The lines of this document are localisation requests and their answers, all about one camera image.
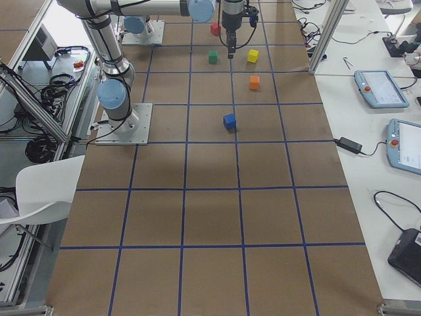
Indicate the blue teach pendant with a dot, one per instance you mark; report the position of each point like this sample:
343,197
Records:
379,89
403,145

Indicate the metal hex key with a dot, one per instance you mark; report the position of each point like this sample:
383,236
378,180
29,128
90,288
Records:
347,63

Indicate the white plastic chair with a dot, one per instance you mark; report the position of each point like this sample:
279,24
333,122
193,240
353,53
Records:
45,192

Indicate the black power adapter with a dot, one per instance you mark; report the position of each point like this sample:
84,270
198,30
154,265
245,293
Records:
348,145

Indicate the green wooden block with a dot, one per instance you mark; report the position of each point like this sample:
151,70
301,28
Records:
213,57

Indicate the grey electronics box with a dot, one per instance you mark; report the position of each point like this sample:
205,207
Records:
42,48

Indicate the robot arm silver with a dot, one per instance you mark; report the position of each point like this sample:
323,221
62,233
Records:
114,94
139,26

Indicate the upper blue teach pendant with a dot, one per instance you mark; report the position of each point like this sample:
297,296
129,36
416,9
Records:
379,89

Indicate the orange wooden block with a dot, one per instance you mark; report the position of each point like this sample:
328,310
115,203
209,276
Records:
254,82

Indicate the lower blue teach pendant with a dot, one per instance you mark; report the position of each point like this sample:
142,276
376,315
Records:
403,145

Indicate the blue wooden block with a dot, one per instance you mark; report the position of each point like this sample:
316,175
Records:
229,121

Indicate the aluminium frame post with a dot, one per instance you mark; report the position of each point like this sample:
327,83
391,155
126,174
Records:
331,20

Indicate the yellow wooden block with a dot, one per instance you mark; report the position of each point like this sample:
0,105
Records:
252,56

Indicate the black tablet device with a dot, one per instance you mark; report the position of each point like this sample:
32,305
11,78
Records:
405,256

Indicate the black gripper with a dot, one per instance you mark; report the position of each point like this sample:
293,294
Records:
231,20

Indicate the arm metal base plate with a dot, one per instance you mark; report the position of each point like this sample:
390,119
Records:
155,39
138,131

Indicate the red wooden block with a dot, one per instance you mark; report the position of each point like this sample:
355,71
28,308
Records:
215,29

